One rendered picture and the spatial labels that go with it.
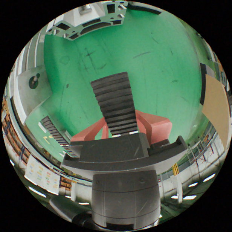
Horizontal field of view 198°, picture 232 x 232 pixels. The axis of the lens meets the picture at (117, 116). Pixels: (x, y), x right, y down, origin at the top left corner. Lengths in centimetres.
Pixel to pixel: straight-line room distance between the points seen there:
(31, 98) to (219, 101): 48
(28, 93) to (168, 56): 27
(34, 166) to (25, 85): 289
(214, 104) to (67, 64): 44
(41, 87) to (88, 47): 12
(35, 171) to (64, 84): 298
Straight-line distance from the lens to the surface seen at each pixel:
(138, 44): 15
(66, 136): 25
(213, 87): 34
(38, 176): 311
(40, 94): 18
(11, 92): 39
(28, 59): 21
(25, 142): 161
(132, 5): 23
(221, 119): 34
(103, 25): 17
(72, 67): 16
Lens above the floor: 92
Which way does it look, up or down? 55 degrees down
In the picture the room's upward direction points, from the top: 178 degrees clockwise
